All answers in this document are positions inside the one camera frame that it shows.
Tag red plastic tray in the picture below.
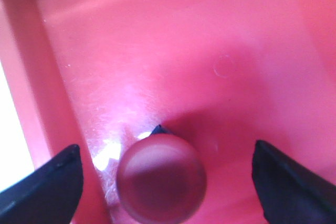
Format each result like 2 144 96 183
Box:
1 0 335 223

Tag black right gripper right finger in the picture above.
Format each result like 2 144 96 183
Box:
252 140 335 223

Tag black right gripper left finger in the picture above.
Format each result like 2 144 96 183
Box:
1 144 83 223

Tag red mushroom push button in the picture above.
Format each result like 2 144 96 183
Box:
116 124 207 223

